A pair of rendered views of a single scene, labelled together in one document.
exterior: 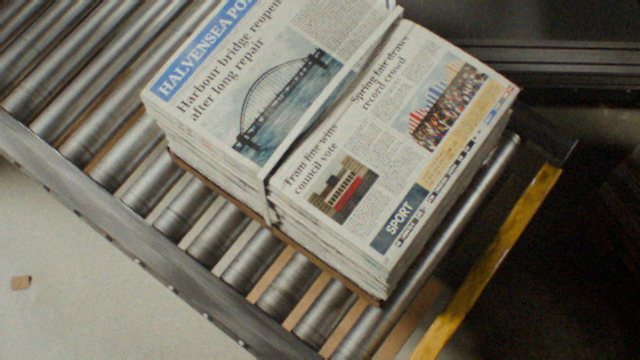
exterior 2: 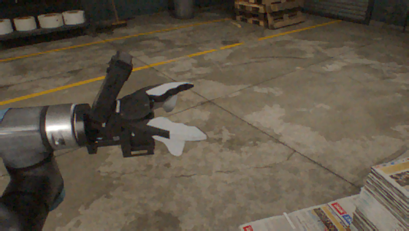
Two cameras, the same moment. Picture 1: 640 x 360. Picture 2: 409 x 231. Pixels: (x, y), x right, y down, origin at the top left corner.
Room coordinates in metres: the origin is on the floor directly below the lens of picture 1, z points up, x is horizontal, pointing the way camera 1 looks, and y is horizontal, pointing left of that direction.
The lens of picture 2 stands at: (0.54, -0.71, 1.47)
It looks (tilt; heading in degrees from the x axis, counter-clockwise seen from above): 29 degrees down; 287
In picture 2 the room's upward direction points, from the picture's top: straight up
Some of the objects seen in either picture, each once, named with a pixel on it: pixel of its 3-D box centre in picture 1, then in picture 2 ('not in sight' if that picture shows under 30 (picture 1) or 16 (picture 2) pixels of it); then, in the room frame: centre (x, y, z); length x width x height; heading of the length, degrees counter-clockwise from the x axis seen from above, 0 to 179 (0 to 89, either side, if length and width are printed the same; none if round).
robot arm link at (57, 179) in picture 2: not in sight; (34, 185); (0.94, -0.98, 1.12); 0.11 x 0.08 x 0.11; 118
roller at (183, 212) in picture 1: (257, 126); not in sight; (0.48, 0.10, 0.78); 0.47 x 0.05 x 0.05; 145
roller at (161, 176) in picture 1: (225, 103); not in sight; (0.52, 0.15, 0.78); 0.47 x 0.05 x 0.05; 145
